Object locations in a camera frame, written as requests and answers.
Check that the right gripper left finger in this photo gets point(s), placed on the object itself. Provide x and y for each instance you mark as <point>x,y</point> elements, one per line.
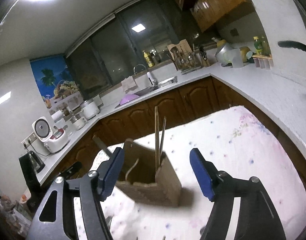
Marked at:
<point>54,218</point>

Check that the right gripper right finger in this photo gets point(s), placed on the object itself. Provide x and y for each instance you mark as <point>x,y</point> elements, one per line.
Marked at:
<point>257,218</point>

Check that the steel chopstick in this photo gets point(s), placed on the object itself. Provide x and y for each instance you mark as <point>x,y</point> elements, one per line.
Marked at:
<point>156,123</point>
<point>101,145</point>

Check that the wooden chopstick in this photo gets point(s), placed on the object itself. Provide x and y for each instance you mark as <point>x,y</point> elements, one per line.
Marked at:
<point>162,135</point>

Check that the steel kitchen sink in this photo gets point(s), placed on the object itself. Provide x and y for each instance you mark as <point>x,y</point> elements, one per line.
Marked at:
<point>159,85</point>

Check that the steel electric kettle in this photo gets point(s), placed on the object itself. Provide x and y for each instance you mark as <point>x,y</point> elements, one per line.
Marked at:
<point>37,163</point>

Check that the white rice cooker open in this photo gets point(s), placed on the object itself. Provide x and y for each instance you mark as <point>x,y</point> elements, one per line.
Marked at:
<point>53,141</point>

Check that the wooden utensil holder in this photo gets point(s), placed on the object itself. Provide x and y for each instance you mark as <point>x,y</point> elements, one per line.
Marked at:
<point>145,183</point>

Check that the small white pot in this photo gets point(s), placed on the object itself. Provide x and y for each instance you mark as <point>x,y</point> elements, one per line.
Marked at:
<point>78,121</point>

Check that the paper towel roll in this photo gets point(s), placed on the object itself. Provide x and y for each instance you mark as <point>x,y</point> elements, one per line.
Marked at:
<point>58,115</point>

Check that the large white cooker pot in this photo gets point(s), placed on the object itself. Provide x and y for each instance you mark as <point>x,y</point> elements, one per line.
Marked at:
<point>89,108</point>

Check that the purple basin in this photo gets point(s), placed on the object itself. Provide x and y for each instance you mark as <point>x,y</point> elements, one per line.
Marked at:
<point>128,98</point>

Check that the tropical fruit poster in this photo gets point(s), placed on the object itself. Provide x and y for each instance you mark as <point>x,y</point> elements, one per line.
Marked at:
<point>55,83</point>

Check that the hanging dish cloth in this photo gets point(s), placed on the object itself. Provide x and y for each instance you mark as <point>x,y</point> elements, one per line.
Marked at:
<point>128,84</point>

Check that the chrome faucet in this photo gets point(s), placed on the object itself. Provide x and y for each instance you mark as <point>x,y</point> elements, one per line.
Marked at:
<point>139,68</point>

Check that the lower wooden cabinets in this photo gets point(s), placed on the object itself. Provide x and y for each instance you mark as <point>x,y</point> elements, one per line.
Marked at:
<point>178,106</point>

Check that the yellow detergent bottle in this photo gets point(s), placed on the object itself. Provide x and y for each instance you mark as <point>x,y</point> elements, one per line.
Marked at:
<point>148,59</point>

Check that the dark window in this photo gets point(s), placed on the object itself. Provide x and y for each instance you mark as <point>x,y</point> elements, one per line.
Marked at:
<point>108,56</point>

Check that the translucent plastic cup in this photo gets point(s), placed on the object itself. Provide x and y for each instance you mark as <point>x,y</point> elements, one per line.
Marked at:
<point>236,58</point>

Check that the dish drying rack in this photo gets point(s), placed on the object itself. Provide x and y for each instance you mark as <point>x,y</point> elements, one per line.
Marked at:
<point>187,63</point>

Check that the steel pot upside down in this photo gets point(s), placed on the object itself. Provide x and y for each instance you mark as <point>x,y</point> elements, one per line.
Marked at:
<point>222,48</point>

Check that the wooden cutting board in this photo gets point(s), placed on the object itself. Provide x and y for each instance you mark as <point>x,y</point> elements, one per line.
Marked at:
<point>183,46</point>

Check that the green oil bottle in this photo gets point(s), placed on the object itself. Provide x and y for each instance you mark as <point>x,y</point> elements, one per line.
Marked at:
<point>258,45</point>

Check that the wall power socket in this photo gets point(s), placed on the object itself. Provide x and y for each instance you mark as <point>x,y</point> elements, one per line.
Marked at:
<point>29,140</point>

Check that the black wok handle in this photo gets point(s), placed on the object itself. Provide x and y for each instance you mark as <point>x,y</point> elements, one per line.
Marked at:
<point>292,44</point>

